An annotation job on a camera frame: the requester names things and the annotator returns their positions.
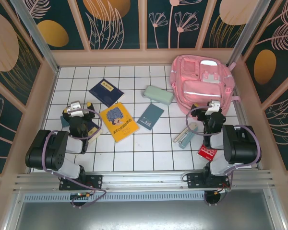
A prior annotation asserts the thick navy book yellow label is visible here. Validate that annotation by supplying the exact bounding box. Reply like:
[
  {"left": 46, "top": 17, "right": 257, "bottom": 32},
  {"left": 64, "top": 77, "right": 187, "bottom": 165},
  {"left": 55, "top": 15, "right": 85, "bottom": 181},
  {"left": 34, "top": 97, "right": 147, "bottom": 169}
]
[{"left": 85, "top": 119, "right": 103, "bottom": 143}]

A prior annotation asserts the pink backpack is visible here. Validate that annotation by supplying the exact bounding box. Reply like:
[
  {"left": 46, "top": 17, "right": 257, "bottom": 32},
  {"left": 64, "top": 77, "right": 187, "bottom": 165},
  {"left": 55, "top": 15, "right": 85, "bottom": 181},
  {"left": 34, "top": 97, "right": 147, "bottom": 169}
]
[{"left": 169, "top": 54, "right": 240, "bottom": 120}]

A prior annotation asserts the thin navy book yellow label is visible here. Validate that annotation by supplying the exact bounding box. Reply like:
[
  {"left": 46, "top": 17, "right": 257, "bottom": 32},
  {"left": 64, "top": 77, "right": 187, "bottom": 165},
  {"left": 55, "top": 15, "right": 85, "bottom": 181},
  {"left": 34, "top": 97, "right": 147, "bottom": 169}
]
[{"left": 88, "top": 78, "right": 125, "bottom": 108}]

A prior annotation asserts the red card pack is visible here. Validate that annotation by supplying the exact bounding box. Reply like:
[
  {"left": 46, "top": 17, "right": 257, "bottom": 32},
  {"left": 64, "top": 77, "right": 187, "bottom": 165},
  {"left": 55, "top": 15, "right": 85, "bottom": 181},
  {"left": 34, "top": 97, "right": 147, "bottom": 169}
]
[{"left": 197, "top": 143, "right": 218, "bottom": 161}]

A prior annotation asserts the mint green pencil case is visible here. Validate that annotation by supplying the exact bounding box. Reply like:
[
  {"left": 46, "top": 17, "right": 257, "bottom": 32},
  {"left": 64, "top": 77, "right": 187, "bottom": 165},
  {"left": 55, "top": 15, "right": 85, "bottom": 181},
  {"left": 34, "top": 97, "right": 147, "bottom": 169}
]
[{"left": 141, "top": 85, "right": 173, "bottom": 105}]

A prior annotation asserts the teal notebook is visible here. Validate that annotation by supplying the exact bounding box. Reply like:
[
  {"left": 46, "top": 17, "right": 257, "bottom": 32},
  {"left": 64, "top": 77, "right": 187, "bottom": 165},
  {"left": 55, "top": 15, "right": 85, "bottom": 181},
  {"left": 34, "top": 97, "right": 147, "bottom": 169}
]
[{"left": 136, "top": 103, "right": 165, "bottom": 131}]

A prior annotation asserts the small green circuit board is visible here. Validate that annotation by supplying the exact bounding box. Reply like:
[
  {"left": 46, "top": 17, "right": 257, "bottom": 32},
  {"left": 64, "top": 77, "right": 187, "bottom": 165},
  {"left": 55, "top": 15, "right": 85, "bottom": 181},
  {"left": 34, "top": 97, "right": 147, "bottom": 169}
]
[{"left": 71, "top": 192, "right": 92, "bottom": 199}]

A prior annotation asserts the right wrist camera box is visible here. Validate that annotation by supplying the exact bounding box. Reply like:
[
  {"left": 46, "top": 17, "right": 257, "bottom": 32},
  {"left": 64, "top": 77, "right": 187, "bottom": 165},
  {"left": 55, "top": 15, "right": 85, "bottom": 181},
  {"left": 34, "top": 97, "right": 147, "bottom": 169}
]
[{"left": 204, "top": 100, "right": 221, "bottom": 116}]

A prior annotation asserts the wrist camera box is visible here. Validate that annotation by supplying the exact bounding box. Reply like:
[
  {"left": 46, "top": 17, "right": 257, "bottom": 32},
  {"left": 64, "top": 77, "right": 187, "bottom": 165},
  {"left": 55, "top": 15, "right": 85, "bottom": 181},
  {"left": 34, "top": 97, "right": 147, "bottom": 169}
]
[
  {"left": 204, "top": 100, "right": 221, "bottom": 116},
  {"left": 69, "top": 102, "right": 84, "bottom": 117}
]

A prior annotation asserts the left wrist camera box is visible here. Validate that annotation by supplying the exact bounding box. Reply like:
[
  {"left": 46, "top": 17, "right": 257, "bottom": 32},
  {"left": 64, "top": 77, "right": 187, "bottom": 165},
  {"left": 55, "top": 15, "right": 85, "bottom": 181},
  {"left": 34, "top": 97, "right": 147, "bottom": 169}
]
[{"left": 69, "top": 102, "right": 84, "bottom": 117}]

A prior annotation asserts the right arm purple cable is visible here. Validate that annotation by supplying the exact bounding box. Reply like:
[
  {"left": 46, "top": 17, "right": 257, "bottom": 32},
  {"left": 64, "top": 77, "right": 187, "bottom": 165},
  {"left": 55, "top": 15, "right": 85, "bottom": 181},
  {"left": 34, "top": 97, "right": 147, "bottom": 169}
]
[{"left": 185, "top": 106, "right": 263, "bottom": 207}]

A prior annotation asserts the aluminium side rail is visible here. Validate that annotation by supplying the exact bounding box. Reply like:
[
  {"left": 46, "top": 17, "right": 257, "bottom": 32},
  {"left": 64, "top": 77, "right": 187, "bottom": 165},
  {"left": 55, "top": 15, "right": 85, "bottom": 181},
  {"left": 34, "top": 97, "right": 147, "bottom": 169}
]
[{"left": 224, "top": 67, "right": 264, "bottom": 170}]

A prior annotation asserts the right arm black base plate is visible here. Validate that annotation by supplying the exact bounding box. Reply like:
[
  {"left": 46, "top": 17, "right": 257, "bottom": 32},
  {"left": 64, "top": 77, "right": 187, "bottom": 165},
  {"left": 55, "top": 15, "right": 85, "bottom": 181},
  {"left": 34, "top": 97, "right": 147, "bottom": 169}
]
[{"left": 187, "top": 172, "right": 231, "bottom": 189}]

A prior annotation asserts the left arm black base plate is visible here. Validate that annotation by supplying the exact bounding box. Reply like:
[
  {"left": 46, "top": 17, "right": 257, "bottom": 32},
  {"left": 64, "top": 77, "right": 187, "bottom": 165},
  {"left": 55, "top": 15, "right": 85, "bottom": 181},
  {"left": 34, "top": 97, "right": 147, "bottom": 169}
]
[{"left": 59, "top": 174, "right": 103, "bottom": 191}]

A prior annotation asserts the aluminium frame post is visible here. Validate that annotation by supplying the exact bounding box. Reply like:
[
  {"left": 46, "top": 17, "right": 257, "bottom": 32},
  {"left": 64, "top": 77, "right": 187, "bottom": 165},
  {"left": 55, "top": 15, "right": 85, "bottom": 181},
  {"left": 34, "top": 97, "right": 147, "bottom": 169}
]
[
  {"left": 9, "top": 0, "right": 61, "bottom": 73},
  {"left": 226, "top": 0, "right": 271, "bottom": 68}
]

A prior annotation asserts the aluminium mounting rail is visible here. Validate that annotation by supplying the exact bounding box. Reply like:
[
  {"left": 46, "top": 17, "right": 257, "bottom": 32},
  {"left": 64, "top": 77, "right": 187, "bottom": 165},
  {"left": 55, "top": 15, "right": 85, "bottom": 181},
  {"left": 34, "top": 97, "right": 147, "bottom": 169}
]
[{"left": 13, "top": 169, "right": 278, "bottom": 192}]

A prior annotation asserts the slotted grey cable duct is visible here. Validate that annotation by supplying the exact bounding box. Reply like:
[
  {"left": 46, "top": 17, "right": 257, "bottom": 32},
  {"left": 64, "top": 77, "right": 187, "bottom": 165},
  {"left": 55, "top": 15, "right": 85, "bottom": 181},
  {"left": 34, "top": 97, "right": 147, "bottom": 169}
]
[{"left": 23, "top": 193, "right": 207, "bottom": 202}]

